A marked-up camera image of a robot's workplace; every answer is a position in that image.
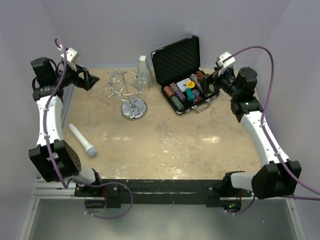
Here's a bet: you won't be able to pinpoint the poker chip stacks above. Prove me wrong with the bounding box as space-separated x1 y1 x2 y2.
161 69 220 115

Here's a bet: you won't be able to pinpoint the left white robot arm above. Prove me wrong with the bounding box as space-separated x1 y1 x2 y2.
28 57 104 196

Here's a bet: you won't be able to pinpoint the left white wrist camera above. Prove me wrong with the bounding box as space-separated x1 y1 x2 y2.
66 47 80 71

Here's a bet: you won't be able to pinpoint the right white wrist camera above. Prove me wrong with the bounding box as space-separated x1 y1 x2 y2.
216 51 236 77

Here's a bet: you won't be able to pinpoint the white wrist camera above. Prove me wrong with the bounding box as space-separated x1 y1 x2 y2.
216 51 236 77
66 47 80 71

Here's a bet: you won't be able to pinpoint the yellow dealer button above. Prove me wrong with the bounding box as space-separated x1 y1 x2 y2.
186 81 196 89

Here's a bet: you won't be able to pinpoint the purple cable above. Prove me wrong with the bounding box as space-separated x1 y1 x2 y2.
43 37 135 220
223 45 320 216

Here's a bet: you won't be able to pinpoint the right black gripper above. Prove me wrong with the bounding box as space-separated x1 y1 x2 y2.
198 65 241 99

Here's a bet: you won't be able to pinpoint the white playing card deck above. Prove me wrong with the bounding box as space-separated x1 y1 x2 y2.
176 78 191 92

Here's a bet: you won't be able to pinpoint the white grey metronome box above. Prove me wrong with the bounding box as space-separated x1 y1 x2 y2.
136 55 153 90

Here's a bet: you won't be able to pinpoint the black poker chip case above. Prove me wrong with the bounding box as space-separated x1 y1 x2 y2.
151 35 205 106

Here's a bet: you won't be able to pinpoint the chrome wine glass rack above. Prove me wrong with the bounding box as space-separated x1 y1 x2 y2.
103 70 148 121

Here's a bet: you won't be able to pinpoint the white grey microphone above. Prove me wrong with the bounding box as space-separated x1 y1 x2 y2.
68 123 98 158

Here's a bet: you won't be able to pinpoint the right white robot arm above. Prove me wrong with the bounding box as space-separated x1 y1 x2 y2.
201 67 302 200

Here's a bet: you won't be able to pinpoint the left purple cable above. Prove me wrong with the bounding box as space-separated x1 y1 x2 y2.
43 37 135 220

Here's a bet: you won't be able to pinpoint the teal chip stack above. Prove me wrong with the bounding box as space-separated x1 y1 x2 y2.
185 88 195 102

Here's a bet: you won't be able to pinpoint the clear wine glass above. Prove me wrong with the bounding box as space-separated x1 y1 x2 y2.
229 106 237 115
108 68 125 88
135 69 151 91
222 92 232 103

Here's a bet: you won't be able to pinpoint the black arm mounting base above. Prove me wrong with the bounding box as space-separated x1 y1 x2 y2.
74 179 251 209

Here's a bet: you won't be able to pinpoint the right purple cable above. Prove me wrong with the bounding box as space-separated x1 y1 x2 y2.
223 45 320 216

